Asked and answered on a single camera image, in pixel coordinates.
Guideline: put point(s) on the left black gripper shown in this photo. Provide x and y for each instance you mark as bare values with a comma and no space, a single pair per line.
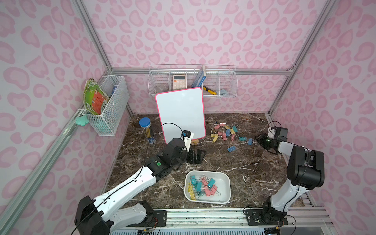
192,155

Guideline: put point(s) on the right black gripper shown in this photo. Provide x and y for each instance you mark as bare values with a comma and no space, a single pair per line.
265,141

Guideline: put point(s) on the teal binder clip lone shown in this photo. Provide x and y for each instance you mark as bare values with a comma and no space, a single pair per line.
193,181

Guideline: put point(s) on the yellow binder clip pile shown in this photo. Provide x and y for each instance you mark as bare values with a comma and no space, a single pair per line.
215,137

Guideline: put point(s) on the large teal binder clip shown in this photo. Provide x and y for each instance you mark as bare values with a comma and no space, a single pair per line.
211,183

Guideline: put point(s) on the white plastic storage tray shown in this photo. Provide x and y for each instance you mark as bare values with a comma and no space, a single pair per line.
222,181

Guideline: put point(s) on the yellow binder clip lone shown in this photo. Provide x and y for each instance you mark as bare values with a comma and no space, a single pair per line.
192,195

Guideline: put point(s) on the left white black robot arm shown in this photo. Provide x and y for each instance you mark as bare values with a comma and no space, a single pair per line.
104,214

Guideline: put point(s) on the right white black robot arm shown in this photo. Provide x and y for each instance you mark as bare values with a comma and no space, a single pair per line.
305,172

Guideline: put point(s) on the wooden whiteboard stand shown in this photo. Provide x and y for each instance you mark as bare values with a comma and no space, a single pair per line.
195,141

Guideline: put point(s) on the pink framed whiteboard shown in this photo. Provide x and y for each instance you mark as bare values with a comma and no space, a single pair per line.
181,110

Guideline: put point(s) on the blue lid pencil tube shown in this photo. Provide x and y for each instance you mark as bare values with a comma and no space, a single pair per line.
145,124

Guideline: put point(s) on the light blue cloth in basket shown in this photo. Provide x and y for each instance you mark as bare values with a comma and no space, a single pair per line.
224,93

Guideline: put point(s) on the yellow black utility knife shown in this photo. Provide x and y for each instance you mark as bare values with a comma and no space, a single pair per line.
210,91

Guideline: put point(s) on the blue book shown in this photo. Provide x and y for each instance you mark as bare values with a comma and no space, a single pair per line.
200,78

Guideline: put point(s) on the white calculator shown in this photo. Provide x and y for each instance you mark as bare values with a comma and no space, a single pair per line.
179,82

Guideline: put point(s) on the left white mesh basket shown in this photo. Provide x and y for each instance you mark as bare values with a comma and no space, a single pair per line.
107,123

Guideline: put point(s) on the green red snack packet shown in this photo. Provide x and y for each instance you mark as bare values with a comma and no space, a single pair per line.
94,98

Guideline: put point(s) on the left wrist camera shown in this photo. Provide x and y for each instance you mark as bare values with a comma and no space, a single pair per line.
188,137

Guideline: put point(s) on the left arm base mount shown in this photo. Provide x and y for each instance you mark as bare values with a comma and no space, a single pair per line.
158,216

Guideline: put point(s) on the back white wire basket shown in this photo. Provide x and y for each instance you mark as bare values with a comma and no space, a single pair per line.
218,77

